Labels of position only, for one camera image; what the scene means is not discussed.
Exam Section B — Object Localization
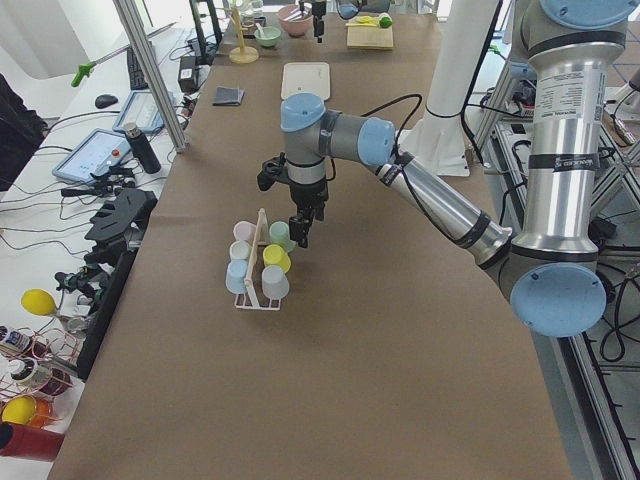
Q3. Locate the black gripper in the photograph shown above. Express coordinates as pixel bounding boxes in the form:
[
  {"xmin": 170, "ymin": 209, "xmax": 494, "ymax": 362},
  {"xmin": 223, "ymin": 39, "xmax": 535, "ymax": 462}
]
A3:
[
  {"xmin": 289, "ymin": 181, "xmax": 329, "ymax": 248},
  {"xmin": 312, "ymin": 2, "xmax": 325, "ymax": 43}
]

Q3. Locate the green plastic cup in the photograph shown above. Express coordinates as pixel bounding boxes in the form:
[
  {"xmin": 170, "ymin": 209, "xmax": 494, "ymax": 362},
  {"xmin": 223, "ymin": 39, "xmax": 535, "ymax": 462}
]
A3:
[{"xmin": 269, "ymin": 221, "xmax": 296, "ymax": 253}]

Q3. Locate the cream rabbit print tray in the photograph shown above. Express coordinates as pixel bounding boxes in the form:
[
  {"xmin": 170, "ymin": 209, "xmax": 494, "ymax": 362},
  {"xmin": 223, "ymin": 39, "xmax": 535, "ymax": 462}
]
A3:
[{"xmin": 281, "ymin": 62, "xmax": 331, "ymax": 101}]

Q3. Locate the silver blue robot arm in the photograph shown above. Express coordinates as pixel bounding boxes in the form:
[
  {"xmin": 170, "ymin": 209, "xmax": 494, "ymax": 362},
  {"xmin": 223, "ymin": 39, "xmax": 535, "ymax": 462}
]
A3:
[
  {"xmin": 279, "ymin": 1, "xmax": 635, "ymax": 337},
  {"xmin": 297, "ymin": 0, "xmax": 391, "ymax": 43}
]

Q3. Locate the yellow plastic cup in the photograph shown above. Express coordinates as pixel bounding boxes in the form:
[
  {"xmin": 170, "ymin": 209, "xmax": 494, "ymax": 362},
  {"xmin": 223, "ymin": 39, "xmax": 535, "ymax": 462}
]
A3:
[{"xmin": 262, "ymin": 244, "xmax": 292, "ymax": 273}]

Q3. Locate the pink plastic cup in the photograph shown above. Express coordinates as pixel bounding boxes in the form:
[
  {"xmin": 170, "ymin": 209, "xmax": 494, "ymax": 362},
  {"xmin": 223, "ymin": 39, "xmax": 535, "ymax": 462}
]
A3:
[{"xmin": 233, "ymin": 220, "xmax": 257, "ymax": 244}]

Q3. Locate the grey plastic cup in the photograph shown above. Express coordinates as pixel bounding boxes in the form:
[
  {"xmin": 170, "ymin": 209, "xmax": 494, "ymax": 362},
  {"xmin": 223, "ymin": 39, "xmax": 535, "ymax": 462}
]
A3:
[{"xmin": 261, "ymin": 265, "xmax": 290, "ymax": 300}]

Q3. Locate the pale cream plastic cup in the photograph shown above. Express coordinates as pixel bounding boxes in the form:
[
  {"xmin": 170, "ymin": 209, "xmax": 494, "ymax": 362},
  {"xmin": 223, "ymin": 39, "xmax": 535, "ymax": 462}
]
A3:
[{"xmin": 229, "ymin": 240, "xmax": 251, "ymax": 260}]

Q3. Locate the light blue plastic cup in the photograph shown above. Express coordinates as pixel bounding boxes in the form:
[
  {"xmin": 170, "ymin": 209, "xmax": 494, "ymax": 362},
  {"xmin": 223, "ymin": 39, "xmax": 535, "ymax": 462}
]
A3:
[{"xmin": 225, "ymin": 259, "xmax": 248, "ymax": 295}]

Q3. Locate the pink ceramic bowl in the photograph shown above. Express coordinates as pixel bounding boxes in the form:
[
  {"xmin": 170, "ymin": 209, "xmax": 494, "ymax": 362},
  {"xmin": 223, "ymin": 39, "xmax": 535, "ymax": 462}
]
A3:
[{"xmin": 277, "ymin": 4, "xmax": 313, "ymax": 38}]

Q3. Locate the wooden cutting board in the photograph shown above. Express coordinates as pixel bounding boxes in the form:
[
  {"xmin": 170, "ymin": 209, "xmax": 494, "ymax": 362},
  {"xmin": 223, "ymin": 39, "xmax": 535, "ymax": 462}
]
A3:
[{"xmin": 346, "ymin": 25, "xmax": 394, "ymax": 50}]

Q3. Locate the green ceramic bowl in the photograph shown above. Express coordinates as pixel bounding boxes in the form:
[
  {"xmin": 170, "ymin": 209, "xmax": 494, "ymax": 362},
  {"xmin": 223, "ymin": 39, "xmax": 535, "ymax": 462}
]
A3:
[{"xmin": 254, "ymin": 24, "xmax": 282, "ymax": 48}]

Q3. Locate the wooden mug tree stand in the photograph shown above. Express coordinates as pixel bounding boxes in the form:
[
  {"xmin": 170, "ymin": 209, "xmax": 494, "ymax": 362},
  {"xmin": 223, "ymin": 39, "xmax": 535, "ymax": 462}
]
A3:
[{"xmin": 227, "ymin": 1, "xmax": 259, "ymax": 65}]

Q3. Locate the grey folded cloth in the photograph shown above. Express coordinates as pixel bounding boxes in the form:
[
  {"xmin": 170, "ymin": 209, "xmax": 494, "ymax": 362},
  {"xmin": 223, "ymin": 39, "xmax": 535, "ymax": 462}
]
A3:
[{"xmin": 212, "ymin": 86, "xmax": 245, "ymax": 106}]

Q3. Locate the black power adapter box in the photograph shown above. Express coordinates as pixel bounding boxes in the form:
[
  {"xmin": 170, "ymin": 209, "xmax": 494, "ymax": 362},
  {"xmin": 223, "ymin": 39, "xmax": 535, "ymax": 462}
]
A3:
[{"xmin": 178, "ymin": 55, "xmax": 200, "ymax": 94}]

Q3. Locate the black water bottle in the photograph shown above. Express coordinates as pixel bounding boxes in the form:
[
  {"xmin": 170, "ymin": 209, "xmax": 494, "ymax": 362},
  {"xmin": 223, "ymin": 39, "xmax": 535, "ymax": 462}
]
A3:
[{"xmin": 122, "ymin": 122, "xmax": 161, "ymax": 174}]

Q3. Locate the black plastic rack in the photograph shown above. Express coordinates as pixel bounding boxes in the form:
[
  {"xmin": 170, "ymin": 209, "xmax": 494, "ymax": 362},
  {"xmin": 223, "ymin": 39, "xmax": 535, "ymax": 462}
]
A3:
[{"xmin": 84, "ymin": 188, "xmax": 157, "ymax": 266}]

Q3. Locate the blue teach pendant tablet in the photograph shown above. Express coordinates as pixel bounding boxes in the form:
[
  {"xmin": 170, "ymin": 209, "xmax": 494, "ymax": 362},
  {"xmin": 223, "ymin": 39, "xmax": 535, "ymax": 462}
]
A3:
[{"xmin": 52, "ymin": 129, "xmax": 131, "ymax": 184}]

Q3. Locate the black computer mouse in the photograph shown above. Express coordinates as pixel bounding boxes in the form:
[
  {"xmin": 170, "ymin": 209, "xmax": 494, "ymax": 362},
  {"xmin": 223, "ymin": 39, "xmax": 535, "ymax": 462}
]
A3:
[{"xmin": 94, "ymin": 94, "xmax": 119, "ymax": 110}]

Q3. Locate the yellow lemon toy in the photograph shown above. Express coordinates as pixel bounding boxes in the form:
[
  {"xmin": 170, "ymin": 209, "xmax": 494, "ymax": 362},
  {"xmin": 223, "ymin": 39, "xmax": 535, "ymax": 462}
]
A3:
[{"xmin": 21, "ymin": 289, "xmax": 57, "ymax": 316}]

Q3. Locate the red cylinder can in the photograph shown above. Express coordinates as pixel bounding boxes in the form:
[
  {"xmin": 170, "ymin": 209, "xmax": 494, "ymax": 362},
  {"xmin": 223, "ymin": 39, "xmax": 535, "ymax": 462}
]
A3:
[{"xmin": 1, "ymin": 422, "xmax": 65, "ymax": 462}]

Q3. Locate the white wire cup rack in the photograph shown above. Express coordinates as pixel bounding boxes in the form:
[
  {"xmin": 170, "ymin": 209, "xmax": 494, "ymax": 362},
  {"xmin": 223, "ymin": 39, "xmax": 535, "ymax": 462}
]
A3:
[{"xmin": 234, "ymin": 208, "xmax": 282, "ymax": 311}]

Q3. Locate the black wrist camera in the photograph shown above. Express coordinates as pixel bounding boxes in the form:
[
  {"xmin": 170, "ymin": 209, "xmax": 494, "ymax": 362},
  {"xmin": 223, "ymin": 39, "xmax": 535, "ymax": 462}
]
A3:
[{"xmin": 257, "ymin": 153, "xmax": 289, "ymax": 192}]

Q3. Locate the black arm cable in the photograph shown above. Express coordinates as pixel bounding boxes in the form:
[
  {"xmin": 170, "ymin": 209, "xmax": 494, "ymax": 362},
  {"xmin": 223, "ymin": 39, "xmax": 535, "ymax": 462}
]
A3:
[{"xmin": 327, "ymin": 93, "xmax": 426, "ymax": 201}]

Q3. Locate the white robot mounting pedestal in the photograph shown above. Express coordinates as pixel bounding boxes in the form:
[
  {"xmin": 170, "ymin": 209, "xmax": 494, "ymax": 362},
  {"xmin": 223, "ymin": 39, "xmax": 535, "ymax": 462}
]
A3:
[{"xmin": 400, "ymin": 0, "xmax": 501, "ymax": 176}]

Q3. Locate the aluminium frame post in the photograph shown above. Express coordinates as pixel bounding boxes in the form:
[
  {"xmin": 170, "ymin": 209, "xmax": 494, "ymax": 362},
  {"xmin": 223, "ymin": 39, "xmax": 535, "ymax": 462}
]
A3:
[{"xmin": 113, "ymin": 0, "xmax": 187, "ymax": 153}]

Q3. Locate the green handled grabber stick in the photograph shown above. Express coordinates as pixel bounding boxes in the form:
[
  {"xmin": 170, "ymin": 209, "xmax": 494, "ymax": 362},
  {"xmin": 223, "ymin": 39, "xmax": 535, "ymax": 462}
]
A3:
[{"xmin": 71, "ymin": 22, "xmax": 176, "ymax": 87}]

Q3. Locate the copper wire basket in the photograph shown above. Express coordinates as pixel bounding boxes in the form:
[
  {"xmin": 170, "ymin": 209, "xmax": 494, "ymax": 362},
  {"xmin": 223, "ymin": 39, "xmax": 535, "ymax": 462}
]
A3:
[{"xmin": 1, "ymin": 322, "xmax": 82, "ymax": 432}]

